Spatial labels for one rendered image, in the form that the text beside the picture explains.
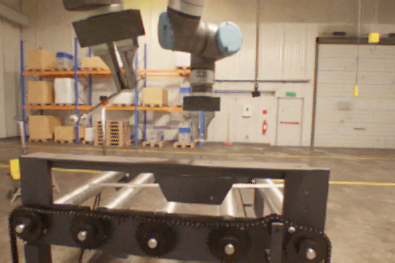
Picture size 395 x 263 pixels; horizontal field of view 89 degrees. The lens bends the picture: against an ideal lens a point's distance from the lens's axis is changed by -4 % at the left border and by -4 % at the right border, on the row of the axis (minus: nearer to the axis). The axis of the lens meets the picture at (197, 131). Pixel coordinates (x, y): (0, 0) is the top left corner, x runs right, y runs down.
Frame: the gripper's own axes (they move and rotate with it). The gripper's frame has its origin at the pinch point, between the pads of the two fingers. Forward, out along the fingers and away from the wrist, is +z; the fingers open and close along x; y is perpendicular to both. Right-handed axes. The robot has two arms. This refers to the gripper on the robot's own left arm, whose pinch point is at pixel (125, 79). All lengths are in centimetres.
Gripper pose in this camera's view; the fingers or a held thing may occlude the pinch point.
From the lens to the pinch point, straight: 51.3
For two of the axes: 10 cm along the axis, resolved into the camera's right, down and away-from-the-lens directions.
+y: 1.3, -4.7, 8.7
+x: -9.8, 0.8, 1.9
